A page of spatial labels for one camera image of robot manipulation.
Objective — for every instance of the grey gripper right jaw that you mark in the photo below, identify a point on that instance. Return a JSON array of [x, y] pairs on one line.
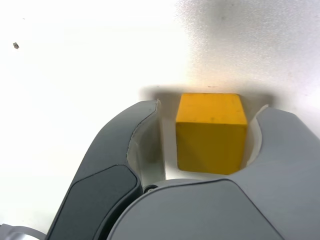
[[250, 212]]

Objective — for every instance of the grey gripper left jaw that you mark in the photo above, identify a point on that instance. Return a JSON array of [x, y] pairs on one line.
[[100, 175]]

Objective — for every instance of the yellow cube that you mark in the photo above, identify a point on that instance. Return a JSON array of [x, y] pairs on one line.
[[210, 140]]

